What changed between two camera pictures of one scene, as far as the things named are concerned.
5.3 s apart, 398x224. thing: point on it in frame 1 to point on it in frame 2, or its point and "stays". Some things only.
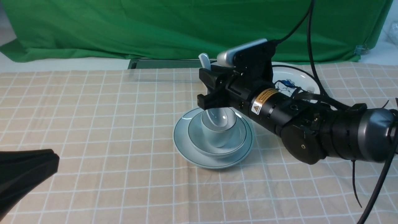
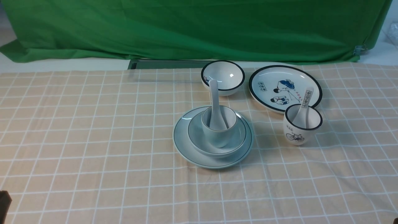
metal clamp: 360,50 stays
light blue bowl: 199,142 stays
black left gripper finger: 20,170 to 5,200
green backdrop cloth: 47,30 stays
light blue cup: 219,124 stays
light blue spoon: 205,59 to 217,122
